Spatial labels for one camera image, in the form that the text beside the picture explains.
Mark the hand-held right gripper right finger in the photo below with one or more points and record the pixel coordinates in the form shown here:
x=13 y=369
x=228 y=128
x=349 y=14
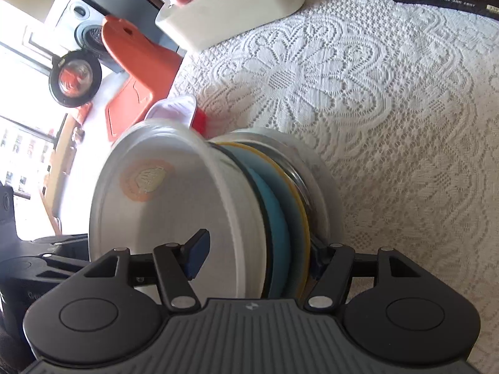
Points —
x=317 y=261

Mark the white plate with yellow rim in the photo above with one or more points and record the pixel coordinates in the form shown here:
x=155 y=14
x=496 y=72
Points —
x=300 y=222

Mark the white cup with red base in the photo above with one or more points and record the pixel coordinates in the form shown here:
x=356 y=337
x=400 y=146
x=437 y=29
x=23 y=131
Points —
x=175 y=109

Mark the white bowl with orange print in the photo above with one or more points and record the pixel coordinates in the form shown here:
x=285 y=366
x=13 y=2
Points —
x=156 y=218

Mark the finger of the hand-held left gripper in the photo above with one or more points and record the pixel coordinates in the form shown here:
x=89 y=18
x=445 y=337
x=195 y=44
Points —
x=62 y=239
x=66 y=265

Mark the orange plastic chair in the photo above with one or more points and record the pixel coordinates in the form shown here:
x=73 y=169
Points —
x=144 y=70

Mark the blue bowl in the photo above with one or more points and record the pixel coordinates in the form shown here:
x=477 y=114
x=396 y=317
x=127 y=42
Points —
x=273 y=218

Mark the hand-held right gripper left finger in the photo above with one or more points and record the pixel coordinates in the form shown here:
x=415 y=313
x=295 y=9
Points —
x=197 y=253

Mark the washing machine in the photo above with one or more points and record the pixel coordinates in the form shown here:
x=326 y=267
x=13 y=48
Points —
x=74 y=7

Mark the white rectangular container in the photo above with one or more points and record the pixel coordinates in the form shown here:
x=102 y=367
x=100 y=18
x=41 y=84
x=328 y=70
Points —
x=241 y=11

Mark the white lace tablecloth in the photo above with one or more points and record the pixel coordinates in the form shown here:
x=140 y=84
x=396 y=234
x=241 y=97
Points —
x=390 y=124

